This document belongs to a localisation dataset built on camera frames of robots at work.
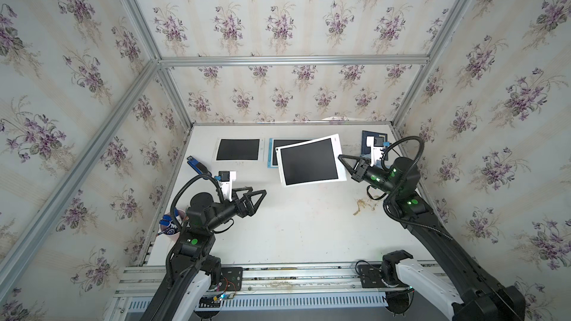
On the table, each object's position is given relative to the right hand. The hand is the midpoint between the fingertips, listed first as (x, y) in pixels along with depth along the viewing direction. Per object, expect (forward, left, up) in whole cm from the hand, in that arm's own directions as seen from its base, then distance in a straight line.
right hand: (344, 159), depth 70 cm
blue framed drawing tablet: (+30, +26, -28) cm, 49 cm away
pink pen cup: (-16, +59, -18) cm, 64 cm away
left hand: (-9, +27, -8) cm, 29 cm away
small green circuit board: (-35, +38, -28) cm, 58 cm away
